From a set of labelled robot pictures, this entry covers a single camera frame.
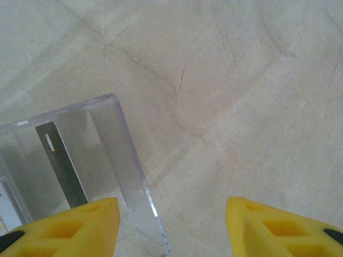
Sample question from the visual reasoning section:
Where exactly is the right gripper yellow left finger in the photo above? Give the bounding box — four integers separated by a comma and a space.
0, 197, 120, 257

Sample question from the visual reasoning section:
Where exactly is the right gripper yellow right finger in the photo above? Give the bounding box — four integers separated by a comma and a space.
225, 196, 343, 257

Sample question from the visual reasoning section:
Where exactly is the clear acrylic card stand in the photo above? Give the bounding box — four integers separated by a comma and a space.
0, 93, 173, 255

